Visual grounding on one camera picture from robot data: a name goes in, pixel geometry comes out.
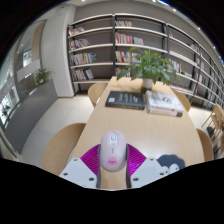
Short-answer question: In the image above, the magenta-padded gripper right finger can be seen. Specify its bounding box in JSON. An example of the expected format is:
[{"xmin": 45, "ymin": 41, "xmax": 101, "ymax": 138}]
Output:
[{"xmin": 125, "ymin": 143, "xmax": 169, "ymax": 189}]

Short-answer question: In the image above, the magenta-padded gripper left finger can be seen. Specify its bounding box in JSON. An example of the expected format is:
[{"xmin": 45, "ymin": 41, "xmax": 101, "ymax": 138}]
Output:
[{"xmin": 59, "ymin": 143, "xmax": 102, "ymax": 189}]

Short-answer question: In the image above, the pink computer mouse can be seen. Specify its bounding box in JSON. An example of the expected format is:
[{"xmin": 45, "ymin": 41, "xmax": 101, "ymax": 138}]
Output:
[{"xmin": 99, "ymin": 130, "xmax": 129, "ymax": 173}]

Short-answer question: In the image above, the dark cartoon-eyed mouse pad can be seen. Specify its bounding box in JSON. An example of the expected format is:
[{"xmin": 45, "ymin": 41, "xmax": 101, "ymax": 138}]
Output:
[{"xmin": 156, "ymin": 153, "xmax": 186, "ymax": 175}]

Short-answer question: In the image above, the round-backed wooden chair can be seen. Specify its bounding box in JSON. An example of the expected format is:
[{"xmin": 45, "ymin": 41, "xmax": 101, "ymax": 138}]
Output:
[
  {"xmin": 195, "ymin": 128, "xmax": 215, "ymax": 163},
  {"xmin": 87, "ymin": 82, "xmax": 110, "ymax": 108},
  {"xmin": 41, "ymin": 122, "xmax": 87, "ymax": 177},
  {"xmin": 173, "ymin": 89, "xmax": 192, "ymax": 113}
]

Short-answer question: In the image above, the book with red-lettered spine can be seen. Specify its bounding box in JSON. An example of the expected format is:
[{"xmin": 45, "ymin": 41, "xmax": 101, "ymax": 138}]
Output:
[{"xmin": 146, "ymin": 105, "xmax": 184, "ymax": 118}]

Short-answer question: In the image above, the white-covered book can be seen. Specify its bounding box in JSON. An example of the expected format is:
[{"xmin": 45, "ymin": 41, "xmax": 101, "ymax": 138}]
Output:
[{"xmin": 144, "ymin": 90, "xmax": 185, "ymax": 113}]

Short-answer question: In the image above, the black book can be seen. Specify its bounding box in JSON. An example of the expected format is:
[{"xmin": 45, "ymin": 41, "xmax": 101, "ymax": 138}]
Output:
[{"xmin": 105, "ymin": 90, "xmax": 147, "ymax": 111}]

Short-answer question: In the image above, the slatted light wooden chair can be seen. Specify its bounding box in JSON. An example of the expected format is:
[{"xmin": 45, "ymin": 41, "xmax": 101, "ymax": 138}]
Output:
[{"xmin": 201, "ymin": 103, "xmax": 224, "ymax": 158}]

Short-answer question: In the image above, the green floor plant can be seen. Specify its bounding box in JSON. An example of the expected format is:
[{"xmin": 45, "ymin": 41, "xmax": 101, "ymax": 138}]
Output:
[{"xmin": 33, "ymin": 67, "xmax": 53, "ymax": 86}]

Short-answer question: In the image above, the green plant in white pot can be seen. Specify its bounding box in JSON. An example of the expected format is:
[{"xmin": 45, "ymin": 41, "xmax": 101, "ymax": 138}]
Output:
[{"xmin": 116, "ymin": 47, "xmax": 178, "ymax": 91}]

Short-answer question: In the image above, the grey bookshelf unit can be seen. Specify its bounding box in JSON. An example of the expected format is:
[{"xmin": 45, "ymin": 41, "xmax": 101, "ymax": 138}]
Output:
[{"xmin": 66, "ymin": 12, "xmax": 224, "ymax": 111}]

